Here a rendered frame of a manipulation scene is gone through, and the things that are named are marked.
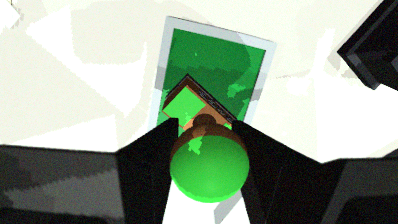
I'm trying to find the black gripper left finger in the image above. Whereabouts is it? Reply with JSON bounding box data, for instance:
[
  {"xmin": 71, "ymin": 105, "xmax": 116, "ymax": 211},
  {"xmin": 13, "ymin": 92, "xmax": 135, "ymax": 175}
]
[{"xmin": 0, "ymin": 117, "xmax": 179, "ymax": 224}]

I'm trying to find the green and brown stamp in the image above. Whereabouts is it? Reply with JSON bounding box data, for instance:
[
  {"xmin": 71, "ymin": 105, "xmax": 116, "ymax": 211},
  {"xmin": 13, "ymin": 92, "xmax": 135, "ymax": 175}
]
[{"xmin": 161, "ymin": 73, "xmax": 249, "ymax": 203}]

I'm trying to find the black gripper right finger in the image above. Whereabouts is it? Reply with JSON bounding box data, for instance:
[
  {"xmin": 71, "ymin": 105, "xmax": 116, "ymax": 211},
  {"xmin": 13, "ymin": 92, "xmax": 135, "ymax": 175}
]
[{"xmin": 231, "ymin": 120, "xmax": 398, "ymax": 224}]

